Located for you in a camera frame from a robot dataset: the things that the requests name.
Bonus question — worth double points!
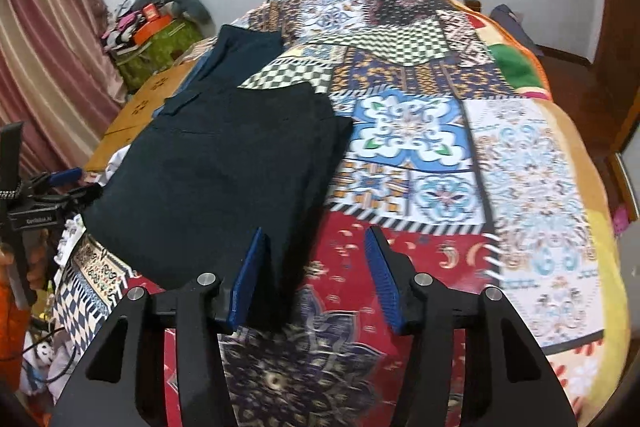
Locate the grey blue cloth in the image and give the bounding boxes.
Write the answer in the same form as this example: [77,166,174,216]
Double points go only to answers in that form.
[490,4,543,55]

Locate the dark folded pants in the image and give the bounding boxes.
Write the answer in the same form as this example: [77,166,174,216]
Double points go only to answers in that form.
[197,24,286,95]

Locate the bamboo lap desk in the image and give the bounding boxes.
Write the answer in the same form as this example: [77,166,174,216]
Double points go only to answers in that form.
[85,62,201,172]

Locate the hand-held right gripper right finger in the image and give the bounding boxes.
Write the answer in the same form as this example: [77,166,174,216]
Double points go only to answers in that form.
[364,227,578,427]

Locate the black pants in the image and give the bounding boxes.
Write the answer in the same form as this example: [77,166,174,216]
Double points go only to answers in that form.
[82,82,355,333]

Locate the person's left hand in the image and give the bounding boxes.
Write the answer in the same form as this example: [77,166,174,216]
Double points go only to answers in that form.
[25,229,51,293]

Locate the blue jeans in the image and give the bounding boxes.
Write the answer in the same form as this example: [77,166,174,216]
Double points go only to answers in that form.
[182,47,217,85]

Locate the green floral covered box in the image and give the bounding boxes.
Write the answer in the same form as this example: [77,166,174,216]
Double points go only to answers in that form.
[117,19,203,92]

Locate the striped pink curtain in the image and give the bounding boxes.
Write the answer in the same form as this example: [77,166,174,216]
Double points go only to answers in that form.
[0,0,126,178]

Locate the pile of clothes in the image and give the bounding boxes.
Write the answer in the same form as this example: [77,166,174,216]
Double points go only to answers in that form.
[100,0,151,55]

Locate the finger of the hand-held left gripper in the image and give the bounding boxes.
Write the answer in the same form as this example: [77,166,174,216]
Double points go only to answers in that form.
[30,167,85,195]
[50,183,104,214]

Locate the grey curved pillow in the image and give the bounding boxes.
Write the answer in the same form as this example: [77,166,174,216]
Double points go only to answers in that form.
[145,0,211,25]

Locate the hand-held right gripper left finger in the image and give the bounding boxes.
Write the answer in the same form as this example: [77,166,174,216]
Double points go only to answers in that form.
[50,227,271,427]

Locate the orange flat box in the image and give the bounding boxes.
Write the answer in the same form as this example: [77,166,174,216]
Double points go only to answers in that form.
[134,14,171,45]

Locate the patchwork printed blanket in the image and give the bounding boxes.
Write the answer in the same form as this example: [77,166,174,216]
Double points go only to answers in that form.
[52,0,608,427]

